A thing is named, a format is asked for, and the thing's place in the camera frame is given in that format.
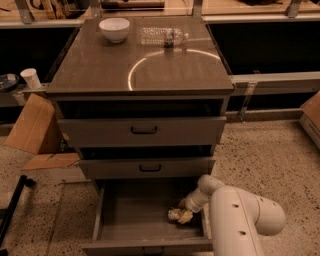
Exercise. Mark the white paper cup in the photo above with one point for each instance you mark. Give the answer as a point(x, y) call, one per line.
point(31, 78)

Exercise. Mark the flat brown cardboard piece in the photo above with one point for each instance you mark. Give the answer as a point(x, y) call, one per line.
point(48, 161)

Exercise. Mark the grey drawer cabinet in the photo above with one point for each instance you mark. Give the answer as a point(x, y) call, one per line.
point(101, 80)

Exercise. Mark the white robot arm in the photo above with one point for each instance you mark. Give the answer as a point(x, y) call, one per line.
point(237, 217)

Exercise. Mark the middle grey drawer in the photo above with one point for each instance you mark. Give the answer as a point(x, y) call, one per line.
point(146, 168)

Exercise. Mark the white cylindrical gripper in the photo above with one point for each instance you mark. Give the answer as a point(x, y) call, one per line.
point(192, 204)

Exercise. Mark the brown box at right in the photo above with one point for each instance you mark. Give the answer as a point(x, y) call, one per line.
point(310, 119)

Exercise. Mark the clear plastic water bottle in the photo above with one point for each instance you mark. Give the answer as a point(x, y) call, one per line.
point(162, 36)

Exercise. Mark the upright brown cardboard box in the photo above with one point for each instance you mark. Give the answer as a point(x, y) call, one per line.
point(36, 130)

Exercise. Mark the bottom grey open drawer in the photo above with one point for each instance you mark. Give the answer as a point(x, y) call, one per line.
point(132, 220)

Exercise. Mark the black metal stand leg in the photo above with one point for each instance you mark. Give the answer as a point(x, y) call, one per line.
point(7, 213)

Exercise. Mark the top grey drawer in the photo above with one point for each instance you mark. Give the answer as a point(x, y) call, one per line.
point(135, 132)

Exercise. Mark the black round lid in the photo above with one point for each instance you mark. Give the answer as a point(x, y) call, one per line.
point(8, 82)

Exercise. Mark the white ceramic bowl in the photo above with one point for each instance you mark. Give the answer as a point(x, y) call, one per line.
point(115, 30)

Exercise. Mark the green white 7up can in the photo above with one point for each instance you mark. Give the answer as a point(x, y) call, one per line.
point(174, 214)

